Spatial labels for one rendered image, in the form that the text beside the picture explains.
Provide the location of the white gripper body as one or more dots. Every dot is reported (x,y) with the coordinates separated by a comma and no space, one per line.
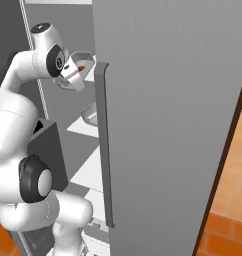
(74,79)

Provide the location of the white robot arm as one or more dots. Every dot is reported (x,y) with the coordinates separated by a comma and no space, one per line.
(13,133)

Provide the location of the white freezer rack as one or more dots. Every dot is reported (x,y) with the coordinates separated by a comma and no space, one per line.
(89,77)
(82,128)
(89,173)

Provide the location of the clear container with shrimp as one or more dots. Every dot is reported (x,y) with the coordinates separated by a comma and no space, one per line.
(87,60)

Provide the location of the clear vegetable container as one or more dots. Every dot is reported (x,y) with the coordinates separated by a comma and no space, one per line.
(90,116)

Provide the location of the grey freezer door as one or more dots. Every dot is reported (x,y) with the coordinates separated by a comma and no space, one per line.
(173,126)

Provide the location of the white freezer drawer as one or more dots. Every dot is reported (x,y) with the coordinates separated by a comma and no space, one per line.
(97,205)

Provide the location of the dark grey side door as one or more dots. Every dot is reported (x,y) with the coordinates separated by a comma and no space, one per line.
(8,30)

